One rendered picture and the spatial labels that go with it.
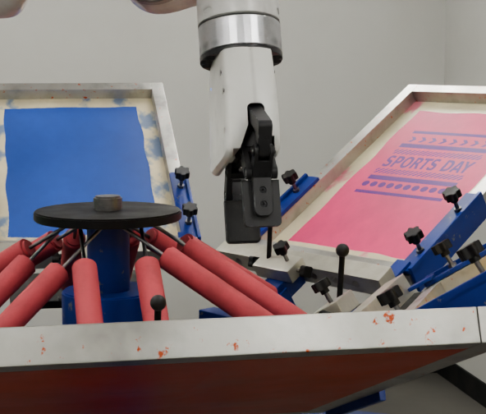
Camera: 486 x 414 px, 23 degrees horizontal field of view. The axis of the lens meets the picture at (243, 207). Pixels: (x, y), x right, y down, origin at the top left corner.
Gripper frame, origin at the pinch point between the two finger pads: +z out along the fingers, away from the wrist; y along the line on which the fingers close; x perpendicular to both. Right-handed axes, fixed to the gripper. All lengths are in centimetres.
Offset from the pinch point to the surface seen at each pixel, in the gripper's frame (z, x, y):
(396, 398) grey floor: 14, 157, -460
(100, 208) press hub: -28, -3, -144
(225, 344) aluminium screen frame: 9.7, -0.9, -12.6
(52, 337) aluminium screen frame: 8.1, -17.5, -12.5
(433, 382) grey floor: 7, 184, -484
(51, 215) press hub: -26, -14, -140
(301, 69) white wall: -150, 120, -453
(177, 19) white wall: -173, 58, -445
